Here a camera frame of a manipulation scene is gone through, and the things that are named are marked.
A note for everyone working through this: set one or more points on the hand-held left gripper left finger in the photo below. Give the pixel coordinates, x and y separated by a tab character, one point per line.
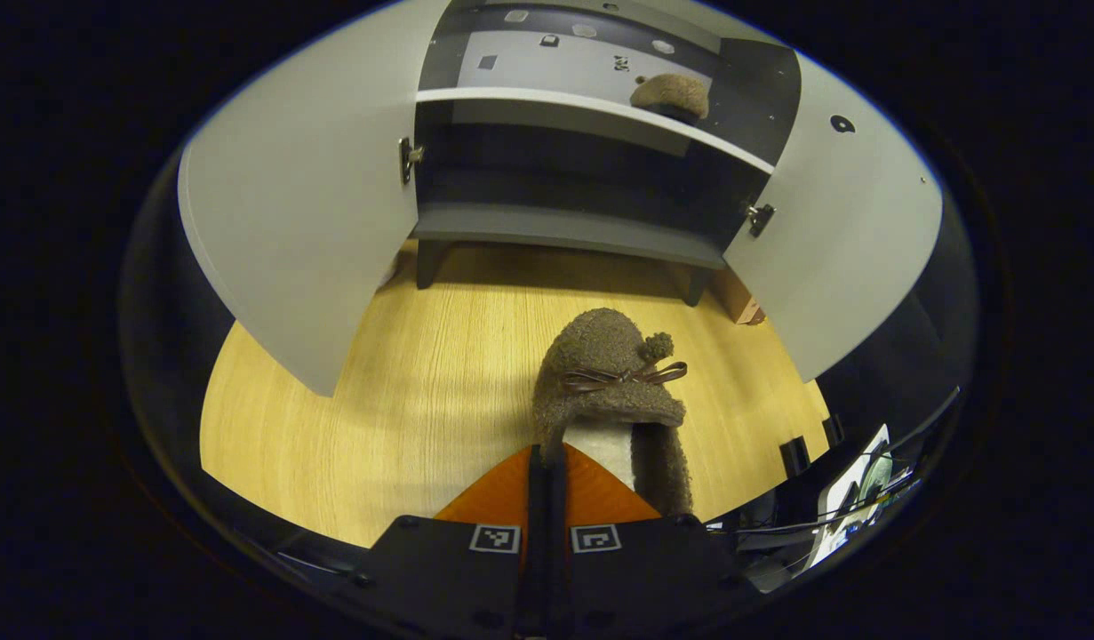
440	578

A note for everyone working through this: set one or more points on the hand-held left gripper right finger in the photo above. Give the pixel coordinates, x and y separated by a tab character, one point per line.
653	578

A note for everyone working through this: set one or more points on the brown fuzzy shoe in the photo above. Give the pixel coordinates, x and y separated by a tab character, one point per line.
671	93
600	356

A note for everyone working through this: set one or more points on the white shoe cabinet door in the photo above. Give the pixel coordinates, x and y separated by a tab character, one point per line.
315	196
849	222

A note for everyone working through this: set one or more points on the black backdrop cloth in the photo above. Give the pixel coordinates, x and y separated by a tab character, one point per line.
169	356

